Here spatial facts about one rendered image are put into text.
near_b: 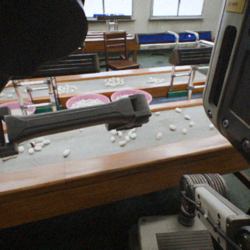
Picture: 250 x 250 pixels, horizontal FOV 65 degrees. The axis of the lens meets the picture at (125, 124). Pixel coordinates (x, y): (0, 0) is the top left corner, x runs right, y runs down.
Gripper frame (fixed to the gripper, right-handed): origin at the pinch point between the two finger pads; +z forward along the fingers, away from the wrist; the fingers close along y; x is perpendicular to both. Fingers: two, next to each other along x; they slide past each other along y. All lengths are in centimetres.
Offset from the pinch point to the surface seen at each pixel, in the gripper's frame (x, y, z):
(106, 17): -216, -59, 228
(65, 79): -52, 22, 80
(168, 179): 26.6, -16.2, 1.7
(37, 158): 8.3, 36.0, 9.7
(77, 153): 8.7, 19.8, 8.9
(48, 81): -28.3, 28.9, 18.8
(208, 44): -34, -52, 2
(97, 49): -162, -35, 235
